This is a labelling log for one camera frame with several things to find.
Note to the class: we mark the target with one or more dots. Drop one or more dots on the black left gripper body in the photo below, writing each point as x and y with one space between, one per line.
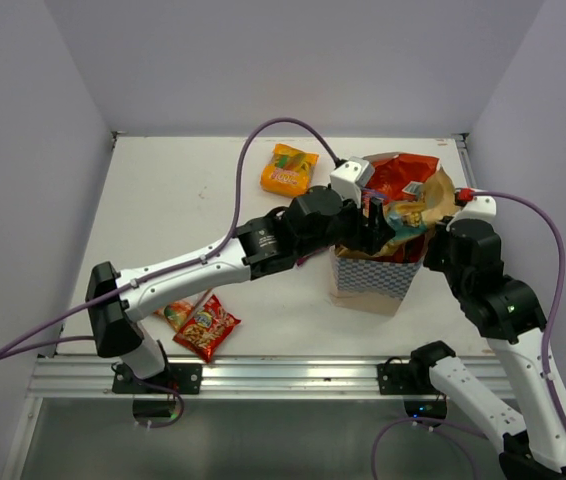
349 230

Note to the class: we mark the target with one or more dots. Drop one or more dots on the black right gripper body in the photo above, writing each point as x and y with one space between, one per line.
436 256

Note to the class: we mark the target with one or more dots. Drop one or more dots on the purple Fox's candy bag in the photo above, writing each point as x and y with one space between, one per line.
307 257

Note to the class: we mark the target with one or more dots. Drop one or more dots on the orange mango candy bag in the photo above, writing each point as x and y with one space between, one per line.
289 172

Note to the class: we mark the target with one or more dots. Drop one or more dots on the beige kraft chips bag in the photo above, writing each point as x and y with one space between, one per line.
414 221

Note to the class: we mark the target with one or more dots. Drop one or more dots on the red chip bag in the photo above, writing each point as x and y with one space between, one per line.
400 176

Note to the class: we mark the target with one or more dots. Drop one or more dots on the checkered paper bag blue handles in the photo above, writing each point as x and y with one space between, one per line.
368 282

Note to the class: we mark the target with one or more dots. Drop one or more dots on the red rice cracker snack bag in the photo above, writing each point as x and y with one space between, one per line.
207 329

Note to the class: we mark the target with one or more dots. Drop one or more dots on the orange Fox's fruits candy bag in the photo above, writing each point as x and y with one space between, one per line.
176 314

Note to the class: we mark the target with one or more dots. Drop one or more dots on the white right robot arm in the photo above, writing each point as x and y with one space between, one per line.
530 440

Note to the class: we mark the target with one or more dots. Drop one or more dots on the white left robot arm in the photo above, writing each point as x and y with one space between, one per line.
118 300

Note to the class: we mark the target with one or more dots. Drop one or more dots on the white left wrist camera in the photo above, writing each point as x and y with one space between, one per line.
350 178

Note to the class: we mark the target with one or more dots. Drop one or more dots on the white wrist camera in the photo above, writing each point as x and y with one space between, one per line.
474 205
350 178

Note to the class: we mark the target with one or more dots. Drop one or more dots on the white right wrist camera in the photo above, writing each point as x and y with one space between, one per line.
474 205

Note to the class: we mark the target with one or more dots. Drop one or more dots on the aluminium table edge rail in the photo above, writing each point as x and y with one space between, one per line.
462 149

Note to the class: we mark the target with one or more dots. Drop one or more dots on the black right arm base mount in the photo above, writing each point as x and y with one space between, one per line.
395 376

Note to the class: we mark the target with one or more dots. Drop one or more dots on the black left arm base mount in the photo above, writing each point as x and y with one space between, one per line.
184 378

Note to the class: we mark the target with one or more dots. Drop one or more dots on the front aluminium mounting rail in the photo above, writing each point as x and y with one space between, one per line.
286 378

